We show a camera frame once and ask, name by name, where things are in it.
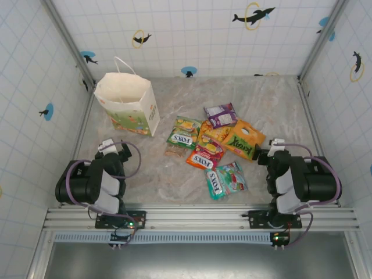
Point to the orange Krrax snack bag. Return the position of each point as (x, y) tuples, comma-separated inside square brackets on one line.
[(244, 139)]

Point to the teal Fox's candy bag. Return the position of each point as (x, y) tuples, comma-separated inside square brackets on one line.
[(226, 180)]

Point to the yellow chips snack bag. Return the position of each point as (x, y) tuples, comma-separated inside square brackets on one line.
[(216, 133)]

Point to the purple snack packet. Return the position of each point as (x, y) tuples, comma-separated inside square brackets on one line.
[(221, 116)]

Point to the orange Fox's candy bag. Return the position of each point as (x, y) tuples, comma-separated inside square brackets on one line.
[(203, 161)]

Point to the green Fox's candy bag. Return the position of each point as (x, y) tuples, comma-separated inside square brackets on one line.
[(181, 136)]

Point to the white printed paper bag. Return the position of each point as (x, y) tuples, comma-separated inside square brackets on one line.
[(130, 87)]

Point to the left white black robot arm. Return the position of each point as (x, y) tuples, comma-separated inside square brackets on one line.
[(81, 186)]

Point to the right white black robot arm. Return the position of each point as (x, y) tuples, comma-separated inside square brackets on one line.
[(316, 183)]

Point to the clear packet brown snacks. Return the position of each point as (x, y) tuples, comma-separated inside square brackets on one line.
[(174, 151)]

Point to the small black controller board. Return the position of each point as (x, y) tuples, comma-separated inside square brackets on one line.
[(122, 236), (280, 239)]

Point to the fish sticker on blue circle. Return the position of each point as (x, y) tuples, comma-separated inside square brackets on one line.
[(48, 112)]

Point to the shark sticker on blue circle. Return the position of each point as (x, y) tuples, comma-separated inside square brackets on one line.
[(88, 57)]

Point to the fish sticker on blue oval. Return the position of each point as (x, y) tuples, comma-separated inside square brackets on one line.
[(189, 71)]

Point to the grey metal sheet panel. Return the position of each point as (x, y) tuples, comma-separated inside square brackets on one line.
[(189, 261)]

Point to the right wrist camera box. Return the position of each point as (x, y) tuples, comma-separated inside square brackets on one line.
[(276, 144)]

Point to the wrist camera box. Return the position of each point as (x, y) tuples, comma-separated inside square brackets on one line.
[(106, 144), (276, 144)]

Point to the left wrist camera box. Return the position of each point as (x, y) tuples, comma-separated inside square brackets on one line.
[(106, 144)]

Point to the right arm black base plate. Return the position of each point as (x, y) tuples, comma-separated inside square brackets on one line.
[(257, 218)]

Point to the aluminium mounting rail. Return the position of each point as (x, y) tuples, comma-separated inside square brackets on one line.
[(197, 218)]

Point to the aluminium frame post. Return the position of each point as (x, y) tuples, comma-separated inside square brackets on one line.
[(322, 40), (69, 40)]

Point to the blue sticker behind post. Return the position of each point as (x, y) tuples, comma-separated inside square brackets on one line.
[(324, 21)]

